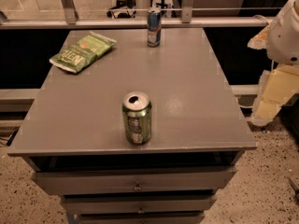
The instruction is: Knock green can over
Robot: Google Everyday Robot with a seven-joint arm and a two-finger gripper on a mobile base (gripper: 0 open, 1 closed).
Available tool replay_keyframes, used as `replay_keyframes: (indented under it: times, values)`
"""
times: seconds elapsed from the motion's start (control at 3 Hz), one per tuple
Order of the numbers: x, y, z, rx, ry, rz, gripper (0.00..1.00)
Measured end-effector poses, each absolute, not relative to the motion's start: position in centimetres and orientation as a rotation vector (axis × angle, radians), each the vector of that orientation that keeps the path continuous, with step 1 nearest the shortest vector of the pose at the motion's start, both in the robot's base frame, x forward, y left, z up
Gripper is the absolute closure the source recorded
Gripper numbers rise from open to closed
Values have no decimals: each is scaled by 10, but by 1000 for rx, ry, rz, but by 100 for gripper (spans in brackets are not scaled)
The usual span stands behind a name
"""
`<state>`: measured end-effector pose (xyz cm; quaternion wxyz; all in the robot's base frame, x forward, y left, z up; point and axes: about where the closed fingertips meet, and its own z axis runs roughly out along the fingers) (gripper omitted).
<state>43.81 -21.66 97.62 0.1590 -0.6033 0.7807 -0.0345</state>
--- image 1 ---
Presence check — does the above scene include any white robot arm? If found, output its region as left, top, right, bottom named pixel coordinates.
left=248, top=0, right=299, bottom=126

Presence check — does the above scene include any green soda can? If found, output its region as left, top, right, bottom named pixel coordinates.
left=122, top=91, right=151, bottom=145

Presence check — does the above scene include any blue energy drink can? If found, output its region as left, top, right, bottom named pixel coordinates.
left=147, top=7, right=162, bottom=47

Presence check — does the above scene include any top grey drawer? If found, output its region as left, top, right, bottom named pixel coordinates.
left=32, top=166, right=236, bottom=195

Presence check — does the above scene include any grey drawer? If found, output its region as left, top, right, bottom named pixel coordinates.
left=78, top=212, right=205, bottom=224
left=62, top=194, right=216, bottom=215
left=32, top=166, right=236, bottom=195

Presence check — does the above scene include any middle grey drawer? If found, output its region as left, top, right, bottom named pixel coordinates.
left=62, top=194, right=216, bottom=215

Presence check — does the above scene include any black office chair base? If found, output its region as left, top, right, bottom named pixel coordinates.
left=107, top=0, right=135, bottom=19

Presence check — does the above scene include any bottom grey drawer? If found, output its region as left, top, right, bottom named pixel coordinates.
left=78, top=212, right=205, bottom=224

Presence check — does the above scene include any green chip bag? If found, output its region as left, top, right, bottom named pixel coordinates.
left=50, top=32, right=117, bottom=74

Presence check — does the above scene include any grey drawer cabinet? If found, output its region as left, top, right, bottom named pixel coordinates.
left=8, top=28, right=255, bottom=224

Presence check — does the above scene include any grey metal railing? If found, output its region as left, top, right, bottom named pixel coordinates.
left=0, top=0, right=287, bottom=29

